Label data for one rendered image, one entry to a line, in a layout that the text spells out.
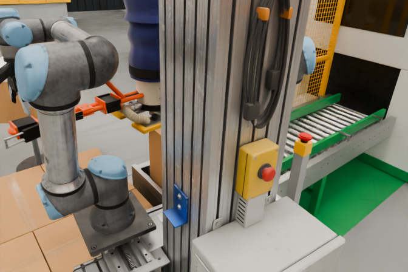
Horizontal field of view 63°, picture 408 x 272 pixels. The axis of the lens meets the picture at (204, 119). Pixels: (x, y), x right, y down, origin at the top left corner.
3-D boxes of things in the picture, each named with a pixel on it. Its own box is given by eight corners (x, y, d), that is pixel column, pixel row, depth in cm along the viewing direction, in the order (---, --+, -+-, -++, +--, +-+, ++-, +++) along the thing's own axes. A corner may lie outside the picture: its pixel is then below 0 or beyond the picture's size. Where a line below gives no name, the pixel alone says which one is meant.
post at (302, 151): (277, 265, 224) (302, 136, 180) (285, 272, 219) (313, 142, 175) (270, 270, 220) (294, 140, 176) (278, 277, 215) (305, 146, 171)
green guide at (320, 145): (380, 116, 316) (383, 107, 312) (391, 120, 309) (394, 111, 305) (270, 174, 223) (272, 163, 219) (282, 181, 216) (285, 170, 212)
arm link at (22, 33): (43, 20, 100) (33, 15, 108) (1, 23, 94) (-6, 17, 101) (47, 47, 104) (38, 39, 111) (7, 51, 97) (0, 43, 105)
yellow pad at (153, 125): (184, 107, 177) (184, 98, 175) (197, 113, 171) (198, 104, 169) (131, 127, 155) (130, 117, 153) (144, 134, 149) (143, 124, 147)
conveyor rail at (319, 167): (385, 133, 317) (390, 115, 308) (390, 135, 313) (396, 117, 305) (194, 248, 183) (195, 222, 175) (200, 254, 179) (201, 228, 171)
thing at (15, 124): (34, 125, 131) (31, 114, 129) (41, 132, 126) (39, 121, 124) (11, 132, 125) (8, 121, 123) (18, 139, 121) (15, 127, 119)
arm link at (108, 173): (135, 197, 109) (133, 163, 103) (96, 214, 101) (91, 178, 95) (119, 179, 117) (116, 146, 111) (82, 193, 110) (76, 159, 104)
